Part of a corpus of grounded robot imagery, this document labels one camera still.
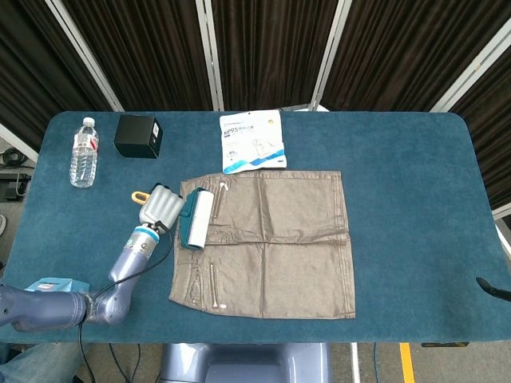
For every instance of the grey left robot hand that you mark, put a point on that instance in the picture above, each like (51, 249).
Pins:
(161, 207)

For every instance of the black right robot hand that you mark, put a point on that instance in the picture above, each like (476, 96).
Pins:
(493, 290)

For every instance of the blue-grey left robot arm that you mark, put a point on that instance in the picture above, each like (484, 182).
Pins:
(127, 263)

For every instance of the black cardboard box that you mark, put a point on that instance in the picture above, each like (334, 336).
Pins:
(133, 137)

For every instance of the clear plastic water bottle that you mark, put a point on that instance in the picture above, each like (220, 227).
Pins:
(84, 159)

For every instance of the white KP95 mask package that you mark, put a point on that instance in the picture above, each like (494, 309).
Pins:
(251, 139)

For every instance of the yellow floor tape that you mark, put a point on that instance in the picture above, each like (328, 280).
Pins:
(407, 363)

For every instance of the metallic taupe zipper skirt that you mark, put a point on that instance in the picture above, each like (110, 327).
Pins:
(279, 247)

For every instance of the blue velvet tablecloth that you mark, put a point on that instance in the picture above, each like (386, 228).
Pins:
(399, 199)

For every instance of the black floor equipment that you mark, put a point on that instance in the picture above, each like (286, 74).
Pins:
(14, 185)

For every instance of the white table leg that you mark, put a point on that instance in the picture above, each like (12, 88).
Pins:
(355, 363)

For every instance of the blue-grey robot torso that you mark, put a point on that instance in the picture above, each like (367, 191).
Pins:
(247, 363)

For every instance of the dark curtain folding screen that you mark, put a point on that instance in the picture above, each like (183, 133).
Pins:
(271, 48)

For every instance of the blue jeans leg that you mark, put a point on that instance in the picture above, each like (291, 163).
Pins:
(36, 363)

